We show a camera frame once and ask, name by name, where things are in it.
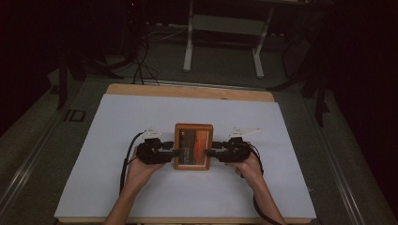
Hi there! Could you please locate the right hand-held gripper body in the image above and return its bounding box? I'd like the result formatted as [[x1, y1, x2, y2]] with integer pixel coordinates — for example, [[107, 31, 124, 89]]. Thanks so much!
[[222, 126, 262, 164]]

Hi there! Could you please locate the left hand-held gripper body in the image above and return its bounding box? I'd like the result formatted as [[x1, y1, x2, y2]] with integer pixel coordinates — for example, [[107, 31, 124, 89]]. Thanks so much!
[[135, 127, 166, 166]]

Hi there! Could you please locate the wooden photo frame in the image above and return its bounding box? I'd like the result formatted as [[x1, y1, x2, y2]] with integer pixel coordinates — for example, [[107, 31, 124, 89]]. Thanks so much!
[[173, 122, 215, 172]]

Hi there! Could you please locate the person's right hand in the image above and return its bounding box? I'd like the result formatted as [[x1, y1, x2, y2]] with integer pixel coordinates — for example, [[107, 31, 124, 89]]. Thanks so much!
[[234, 151, 267, 187]]

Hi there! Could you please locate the person's left hand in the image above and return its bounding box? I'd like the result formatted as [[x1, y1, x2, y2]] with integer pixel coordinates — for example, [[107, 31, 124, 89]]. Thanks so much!
[[125, 149, 167, 196]]

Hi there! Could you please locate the white table mat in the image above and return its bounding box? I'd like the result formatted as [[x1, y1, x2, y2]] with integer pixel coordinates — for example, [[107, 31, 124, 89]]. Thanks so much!
[[54, 93, 317, 220]]

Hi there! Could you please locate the wooden table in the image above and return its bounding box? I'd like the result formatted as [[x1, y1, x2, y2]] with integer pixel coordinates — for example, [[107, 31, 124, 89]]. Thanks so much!
[[57, 82, 314, 225]]

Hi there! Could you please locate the metal floor strip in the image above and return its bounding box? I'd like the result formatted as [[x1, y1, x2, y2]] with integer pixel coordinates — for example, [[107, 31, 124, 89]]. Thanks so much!
[[134, 79, 271, 92]]

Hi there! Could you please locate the black metal stand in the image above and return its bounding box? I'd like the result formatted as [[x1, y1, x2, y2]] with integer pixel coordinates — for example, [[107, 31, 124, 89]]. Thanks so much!
[[267, 12, 331, 128], [55, 46, 126, 111]]

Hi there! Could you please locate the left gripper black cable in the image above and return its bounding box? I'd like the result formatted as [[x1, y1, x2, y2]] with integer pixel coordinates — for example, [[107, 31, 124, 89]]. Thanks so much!
[[118, 131, 145, 195]]

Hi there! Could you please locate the black floor bracket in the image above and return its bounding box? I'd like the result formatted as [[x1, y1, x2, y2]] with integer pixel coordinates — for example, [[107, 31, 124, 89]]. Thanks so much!
[[63, 109, 87, 123]]

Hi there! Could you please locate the bundle of black floor cables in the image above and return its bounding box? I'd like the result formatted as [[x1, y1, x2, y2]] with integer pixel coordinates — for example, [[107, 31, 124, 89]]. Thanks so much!
[[120, 0, 161, 86]]

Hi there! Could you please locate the metal floor rail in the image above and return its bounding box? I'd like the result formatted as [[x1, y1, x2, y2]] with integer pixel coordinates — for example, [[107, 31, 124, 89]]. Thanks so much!
[[0, 116, 65, 217], [304, 97, 369, 225]]

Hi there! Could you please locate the white metal desk frame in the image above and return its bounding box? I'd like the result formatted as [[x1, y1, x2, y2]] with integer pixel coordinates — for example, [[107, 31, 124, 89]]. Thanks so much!
[[182, 0, 277, 80]]

